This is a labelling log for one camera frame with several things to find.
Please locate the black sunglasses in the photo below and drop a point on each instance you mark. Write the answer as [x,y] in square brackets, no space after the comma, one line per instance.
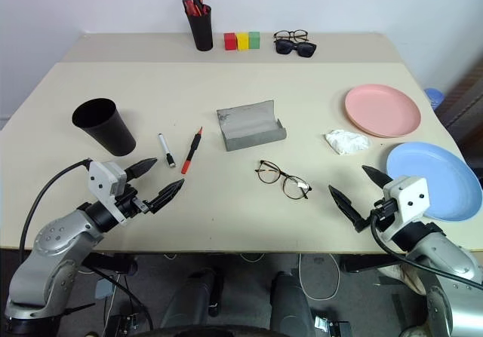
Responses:
[294,48]

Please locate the brown wooden furniture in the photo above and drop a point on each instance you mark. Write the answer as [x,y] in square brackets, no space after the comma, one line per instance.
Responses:
[466,103]

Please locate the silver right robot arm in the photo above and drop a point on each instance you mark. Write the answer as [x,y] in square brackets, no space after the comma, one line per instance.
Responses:
[449,250]

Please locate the red cube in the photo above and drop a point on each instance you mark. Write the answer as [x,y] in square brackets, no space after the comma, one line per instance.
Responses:
[229,42]

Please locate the black box with white label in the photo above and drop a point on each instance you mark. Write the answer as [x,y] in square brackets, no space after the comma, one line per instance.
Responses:
[336,327]

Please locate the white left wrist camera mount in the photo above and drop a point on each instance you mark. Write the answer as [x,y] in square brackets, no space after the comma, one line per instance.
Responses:
[102,178]

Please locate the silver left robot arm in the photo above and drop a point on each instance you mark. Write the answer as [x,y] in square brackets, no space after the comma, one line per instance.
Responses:
[56,239]

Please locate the tortoiseshell round glasses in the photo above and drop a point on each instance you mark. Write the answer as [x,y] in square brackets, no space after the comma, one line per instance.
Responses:
[281,179]

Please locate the black thin frame glasses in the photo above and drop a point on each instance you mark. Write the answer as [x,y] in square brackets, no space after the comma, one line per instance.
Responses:
[291,32]

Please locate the green cube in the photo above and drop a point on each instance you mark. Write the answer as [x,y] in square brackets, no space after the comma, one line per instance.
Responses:
[254,40]

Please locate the grey open glasses case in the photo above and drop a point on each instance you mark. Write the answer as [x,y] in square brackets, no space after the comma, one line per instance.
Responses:
[249,129]

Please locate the grey blue small box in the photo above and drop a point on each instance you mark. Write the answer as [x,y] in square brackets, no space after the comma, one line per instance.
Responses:
[102,288]

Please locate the blue plate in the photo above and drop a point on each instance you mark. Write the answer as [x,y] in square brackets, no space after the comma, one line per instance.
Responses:
[441,175]

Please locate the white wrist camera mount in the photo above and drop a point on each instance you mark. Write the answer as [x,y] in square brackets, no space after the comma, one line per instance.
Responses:
[409,197]
[102,178]

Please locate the black tool holder cup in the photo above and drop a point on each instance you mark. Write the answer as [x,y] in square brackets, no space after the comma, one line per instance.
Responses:
[200,31]

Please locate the black box on floor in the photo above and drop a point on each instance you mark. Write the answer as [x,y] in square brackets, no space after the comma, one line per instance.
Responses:
[122,325]

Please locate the red and black pen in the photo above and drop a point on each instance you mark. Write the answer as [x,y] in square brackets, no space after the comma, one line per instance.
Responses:
[191,150]

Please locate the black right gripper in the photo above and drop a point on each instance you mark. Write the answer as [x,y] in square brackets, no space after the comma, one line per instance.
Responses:
[385,212]

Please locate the crumpled white tissue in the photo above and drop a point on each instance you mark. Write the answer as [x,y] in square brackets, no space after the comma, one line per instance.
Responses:
[347,142]

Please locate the white marker with black cap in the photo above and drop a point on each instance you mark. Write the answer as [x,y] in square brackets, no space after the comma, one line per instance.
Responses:
[165,148]

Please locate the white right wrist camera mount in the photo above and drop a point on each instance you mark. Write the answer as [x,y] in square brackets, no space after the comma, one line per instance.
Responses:
[409,197]

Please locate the dark rounded shape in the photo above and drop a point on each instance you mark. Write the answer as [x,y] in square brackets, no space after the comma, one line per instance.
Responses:
[188,299]
[290,303]

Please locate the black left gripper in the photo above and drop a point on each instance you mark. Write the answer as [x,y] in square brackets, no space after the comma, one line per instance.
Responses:
[130,203]

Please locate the black table crossbar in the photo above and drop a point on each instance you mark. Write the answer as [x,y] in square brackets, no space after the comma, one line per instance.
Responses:
[366,264]

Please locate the empty black cup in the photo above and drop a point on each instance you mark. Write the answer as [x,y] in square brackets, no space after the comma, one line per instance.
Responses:
[109,129]

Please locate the yellow cube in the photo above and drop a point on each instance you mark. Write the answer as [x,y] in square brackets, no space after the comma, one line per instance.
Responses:
[242,42]

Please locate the blue round container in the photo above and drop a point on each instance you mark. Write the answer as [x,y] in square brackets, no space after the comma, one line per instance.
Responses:
[434,97]

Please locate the pink plate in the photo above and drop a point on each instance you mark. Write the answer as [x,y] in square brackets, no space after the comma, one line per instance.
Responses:
[381,109]

